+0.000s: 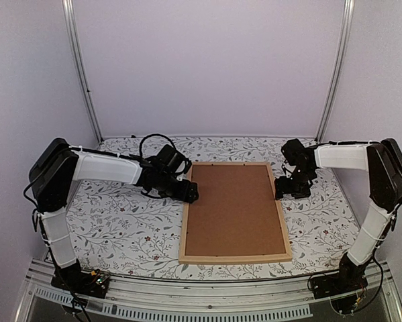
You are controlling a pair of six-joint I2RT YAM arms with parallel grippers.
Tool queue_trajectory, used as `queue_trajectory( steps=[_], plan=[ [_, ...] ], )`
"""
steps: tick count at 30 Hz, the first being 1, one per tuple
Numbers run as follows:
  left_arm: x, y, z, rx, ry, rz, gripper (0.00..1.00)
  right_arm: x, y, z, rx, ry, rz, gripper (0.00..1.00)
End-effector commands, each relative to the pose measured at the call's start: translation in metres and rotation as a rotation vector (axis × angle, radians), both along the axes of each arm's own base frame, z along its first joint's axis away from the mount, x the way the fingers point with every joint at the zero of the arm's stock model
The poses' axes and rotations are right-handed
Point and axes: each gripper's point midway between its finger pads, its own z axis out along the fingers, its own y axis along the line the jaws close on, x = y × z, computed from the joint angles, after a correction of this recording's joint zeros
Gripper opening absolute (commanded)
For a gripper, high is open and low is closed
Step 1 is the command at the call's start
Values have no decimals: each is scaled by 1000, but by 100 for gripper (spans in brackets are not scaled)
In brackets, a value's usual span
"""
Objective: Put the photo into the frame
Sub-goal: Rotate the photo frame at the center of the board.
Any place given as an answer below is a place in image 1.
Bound floral patterned table cover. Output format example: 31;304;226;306
51;136;372;281

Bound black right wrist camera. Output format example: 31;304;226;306
281;139;307;166

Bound aluminium corner post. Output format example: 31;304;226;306
315;0;355;142
62;0;103;143

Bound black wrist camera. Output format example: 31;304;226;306
138;133;192;176
281;139;307;166

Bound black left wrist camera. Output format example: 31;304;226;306
138;133;192;176

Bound right aluminium corner post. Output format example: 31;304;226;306
315;0;355;142

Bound light wooden picture frame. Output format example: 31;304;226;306
178;161;293;265

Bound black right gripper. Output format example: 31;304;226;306
274;167;315;200

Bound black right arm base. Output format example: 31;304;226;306
307;252;372;299

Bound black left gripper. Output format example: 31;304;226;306
157;173;199;204

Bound brown backing board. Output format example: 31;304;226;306
184;164;287;258

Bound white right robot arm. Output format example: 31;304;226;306
274;138;402;292

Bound left aluminium corner post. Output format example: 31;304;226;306
62;0;103;143

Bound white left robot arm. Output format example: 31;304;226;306
27;138;199;291

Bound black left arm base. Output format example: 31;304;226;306
51;260;109;299

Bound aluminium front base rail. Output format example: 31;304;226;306
14;260;402;321

